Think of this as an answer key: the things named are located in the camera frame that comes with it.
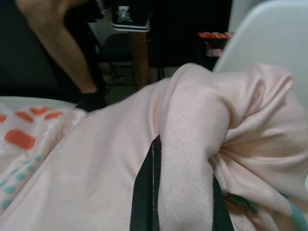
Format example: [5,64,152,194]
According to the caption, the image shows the red white striped box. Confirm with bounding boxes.
[197,31,234,58]

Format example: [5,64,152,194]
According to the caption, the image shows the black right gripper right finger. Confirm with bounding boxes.
[211,174,234,231]

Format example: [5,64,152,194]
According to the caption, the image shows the person's bare leg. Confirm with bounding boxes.
[127,30,150,91]

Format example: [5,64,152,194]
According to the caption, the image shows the black shorts with white stripes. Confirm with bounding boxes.
[111,0,154,33]

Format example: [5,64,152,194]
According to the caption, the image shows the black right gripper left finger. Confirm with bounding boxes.
[129,134,165,231]

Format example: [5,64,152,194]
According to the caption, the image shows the pink patterned pillow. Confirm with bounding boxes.
[0,63,308,231]

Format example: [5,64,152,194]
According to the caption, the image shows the person's leg with black sock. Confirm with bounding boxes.
[17,0,107,113]

